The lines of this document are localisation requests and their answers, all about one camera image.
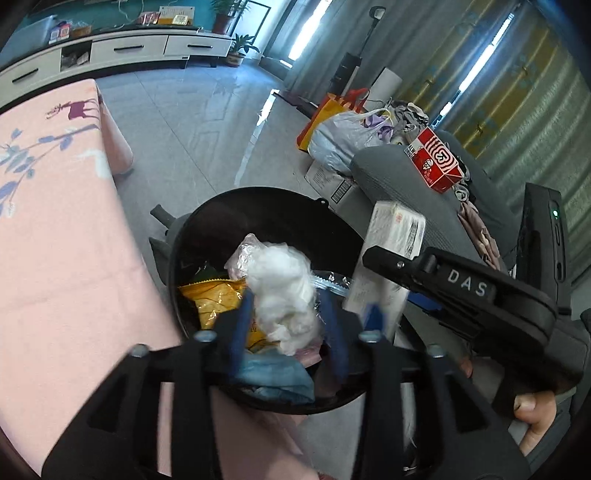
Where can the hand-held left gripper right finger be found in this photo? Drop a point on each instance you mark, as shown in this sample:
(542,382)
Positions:
(334,337)

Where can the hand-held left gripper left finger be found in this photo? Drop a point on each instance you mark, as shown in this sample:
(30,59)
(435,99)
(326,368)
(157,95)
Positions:
(242,332)

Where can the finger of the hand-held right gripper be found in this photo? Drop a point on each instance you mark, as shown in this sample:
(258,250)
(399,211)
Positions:
(397,265)
(374,318)

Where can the white carton box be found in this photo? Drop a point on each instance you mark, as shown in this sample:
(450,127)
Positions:
(392,230)

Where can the yellow snack bag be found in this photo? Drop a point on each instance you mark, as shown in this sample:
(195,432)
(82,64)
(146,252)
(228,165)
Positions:
(217,300)

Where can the light blue cloth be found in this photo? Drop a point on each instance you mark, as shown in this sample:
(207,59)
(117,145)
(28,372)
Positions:
(272,376)

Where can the white tissue wad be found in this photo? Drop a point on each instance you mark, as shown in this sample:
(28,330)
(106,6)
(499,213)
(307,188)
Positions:
(281,286)

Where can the black trash bin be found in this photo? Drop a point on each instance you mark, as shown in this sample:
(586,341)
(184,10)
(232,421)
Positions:
(277,207)

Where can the person's right hand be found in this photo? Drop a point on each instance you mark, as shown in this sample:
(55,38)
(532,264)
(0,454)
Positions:
(535,415)

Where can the grey sofa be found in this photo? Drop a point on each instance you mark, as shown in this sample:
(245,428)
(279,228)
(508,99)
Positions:
(461,221)

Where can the pink cloth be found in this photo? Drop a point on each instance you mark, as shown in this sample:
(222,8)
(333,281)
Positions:
(480,230)

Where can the cardboard box with barcode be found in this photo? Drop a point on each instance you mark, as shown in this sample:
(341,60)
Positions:
(330,182)

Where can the red white carton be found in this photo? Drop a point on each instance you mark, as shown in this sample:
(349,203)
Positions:
(434,159)

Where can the white plastic bag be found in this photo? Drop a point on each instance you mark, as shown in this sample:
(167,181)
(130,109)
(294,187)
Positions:
(346,138)

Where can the pile of clothes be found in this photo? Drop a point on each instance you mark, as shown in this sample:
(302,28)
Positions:
(408,120)

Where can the orange shopping bag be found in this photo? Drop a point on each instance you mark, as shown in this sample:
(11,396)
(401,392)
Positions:
(323,115)

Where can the black tower appliance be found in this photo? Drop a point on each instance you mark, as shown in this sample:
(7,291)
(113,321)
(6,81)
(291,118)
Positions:
(346,76)

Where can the grey striped curtain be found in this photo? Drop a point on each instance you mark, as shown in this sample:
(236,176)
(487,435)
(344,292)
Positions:
(508,92)

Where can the floor lamp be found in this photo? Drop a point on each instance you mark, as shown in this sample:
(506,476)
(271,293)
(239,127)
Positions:
(376,14)

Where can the potted plant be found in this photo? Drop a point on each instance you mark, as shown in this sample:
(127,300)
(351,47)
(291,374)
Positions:
(241,48)
(226,14)

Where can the white TV cabinet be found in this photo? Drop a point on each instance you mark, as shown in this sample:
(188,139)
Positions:
(115,50)

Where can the clear storage box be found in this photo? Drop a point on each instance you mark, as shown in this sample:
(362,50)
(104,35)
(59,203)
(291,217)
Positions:
(27,39)

